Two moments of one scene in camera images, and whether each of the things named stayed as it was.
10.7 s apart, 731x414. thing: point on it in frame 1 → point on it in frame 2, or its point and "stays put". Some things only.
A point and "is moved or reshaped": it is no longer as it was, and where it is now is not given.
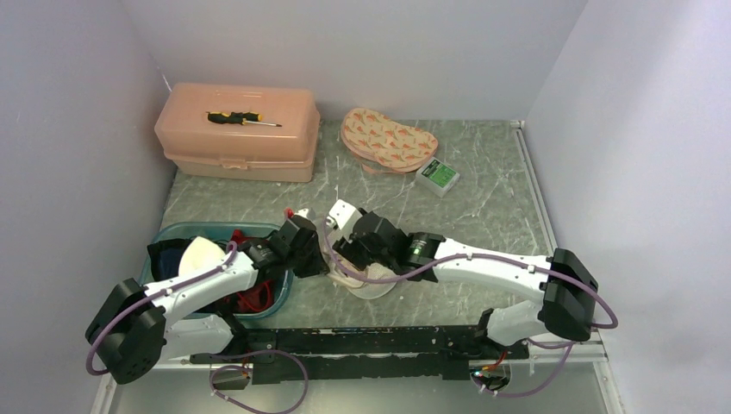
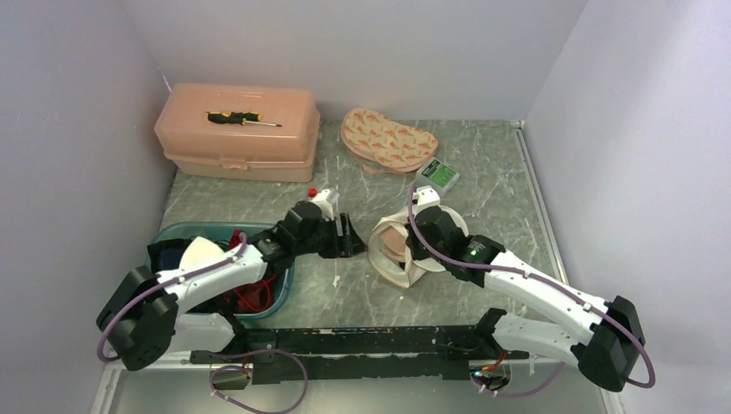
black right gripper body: (358, 254) → (415, 250)
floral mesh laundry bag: (383, 145) stays put
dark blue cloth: (165, 257) stays put
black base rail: (365, 354) stays put
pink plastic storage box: (253, 151) stays put
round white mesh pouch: (362, 289) is moved or reshaped
